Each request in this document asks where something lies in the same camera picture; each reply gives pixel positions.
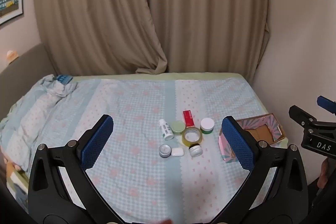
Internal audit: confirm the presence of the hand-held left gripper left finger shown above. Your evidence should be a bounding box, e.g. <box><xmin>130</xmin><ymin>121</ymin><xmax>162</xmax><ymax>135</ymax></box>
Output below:
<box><xmin>28</xmin><ymin>114</ymin><xmax>124</xmax><ymax>224</ymax></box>

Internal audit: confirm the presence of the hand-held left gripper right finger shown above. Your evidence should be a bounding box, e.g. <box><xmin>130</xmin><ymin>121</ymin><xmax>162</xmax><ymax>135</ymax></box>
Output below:
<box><xmin>221</xmin><ymin>115</ymin><xmax>308</xmax><ymax>224</ymax></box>

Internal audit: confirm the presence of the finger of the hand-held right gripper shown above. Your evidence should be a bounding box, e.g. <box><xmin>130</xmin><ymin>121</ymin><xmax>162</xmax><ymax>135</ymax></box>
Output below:
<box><xmin>289</xmin><ymin>105</ymin><xmax>319</xmax><ymax>133</ymax></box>
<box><xmin>316</xmin><ymin>96</ymin><xmax>336</xmax><ymax>116</ymax></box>

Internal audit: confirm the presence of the pink printed cardboard box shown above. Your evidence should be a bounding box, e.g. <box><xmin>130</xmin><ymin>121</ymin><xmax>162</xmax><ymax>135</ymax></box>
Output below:
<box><xmin>219</xmin><ymin>113</ymin><xmax>286</xmax><ymax>163</ymax></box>

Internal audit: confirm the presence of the red carton box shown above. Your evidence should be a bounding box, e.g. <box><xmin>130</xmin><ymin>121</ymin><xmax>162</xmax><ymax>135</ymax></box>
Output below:
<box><xmin>183</xmin><ymin>110</ymin><xmax>195</xmax><ymax>128</ymax></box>

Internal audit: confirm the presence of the person's right hand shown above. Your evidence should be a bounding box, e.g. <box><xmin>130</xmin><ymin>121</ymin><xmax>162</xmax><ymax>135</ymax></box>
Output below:
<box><xmin>317</xmin><ymin>158</ymin><xmax>332</xmax><ymax>188</ymax></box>

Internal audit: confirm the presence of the green jar with white lid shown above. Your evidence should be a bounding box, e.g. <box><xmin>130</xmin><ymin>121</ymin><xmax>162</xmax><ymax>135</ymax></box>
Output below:
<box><xmin>200</xmin><ymin>118</ymin><xmax>215</xmax><ymax>134</ymax></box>

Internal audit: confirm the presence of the small white jar black lid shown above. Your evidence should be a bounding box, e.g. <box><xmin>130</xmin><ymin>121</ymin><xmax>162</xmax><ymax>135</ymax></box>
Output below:
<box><xmin>189</xmin><ymin>144</ymin><xmax>203</xmax><ymax>157</ymax></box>

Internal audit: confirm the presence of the blue pink printed blanket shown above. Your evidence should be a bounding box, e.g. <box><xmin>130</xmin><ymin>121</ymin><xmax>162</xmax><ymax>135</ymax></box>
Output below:
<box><xmin>0</xmin><ymin>75</ymin><xmax>271</xmax><ymax>218</ymax></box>

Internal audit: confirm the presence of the clear tape roll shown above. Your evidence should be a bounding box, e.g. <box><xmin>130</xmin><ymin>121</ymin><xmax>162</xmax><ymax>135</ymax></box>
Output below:
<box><xmin>182</xmin><ymin>128</ymin><xmax>203</xmax><ymax>147</ymax></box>

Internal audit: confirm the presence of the light green round jar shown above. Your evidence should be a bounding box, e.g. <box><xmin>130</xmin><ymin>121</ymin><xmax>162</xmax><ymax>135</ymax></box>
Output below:
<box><xmin>172</xmin><ymin>121</ymin><xmax>185</xmax><ymax>135</ymax></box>

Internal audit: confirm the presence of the small silver round jar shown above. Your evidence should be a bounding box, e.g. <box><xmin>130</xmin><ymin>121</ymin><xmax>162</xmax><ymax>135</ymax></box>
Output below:
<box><xmin>159</xmin><ymin>144</ymin><xmax>172</xmax><ymax>158</ymax></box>

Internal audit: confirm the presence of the white plastic bottle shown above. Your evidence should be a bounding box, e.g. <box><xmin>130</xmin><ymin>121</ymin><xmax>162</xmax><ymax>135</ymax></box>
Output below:
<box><xmin>159</xmin><ymin>119</ymin><xmax>175</xmax><ymax>140</ymax></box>

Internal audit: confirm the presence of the blue packet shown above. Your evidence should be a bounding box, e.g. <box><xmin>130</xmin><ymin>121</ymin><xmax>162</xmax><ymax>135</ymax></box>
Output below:
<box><xmin>54</xmin><ymin>75</ymin><xmax>73</xmax><ymax>84</ymax></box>

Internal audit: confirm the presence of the light green bed sheet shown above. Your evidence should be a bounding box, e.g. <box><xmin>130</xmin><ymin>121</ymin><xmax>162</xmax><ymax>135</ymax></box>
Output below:
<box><xmin>71</xmin><ymin>72</ymin><xmax>243</xmax><ymax>83</ymax></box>

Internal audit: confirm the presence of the small peach object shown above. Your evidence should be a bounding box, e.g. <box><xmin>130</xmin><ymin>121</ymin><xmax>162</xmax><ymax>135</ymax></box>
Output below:
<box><xmin>7</xmin><ymin>50</ymin><xmax>18</xmax><ymax>65</ymax></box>

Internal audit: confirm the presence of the beige curtain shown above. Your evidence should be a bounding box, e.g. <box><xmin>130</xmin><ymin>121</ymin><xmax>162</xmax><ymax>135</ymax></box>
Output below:
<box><xmin>136</xmin><ymin>0</ymin><xmax>271</xmax><ymax>75</ymax></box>
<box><xmin>34</xmin><ymin>0</ymin><xmax>168</xmax><ymax>76</ymax></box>

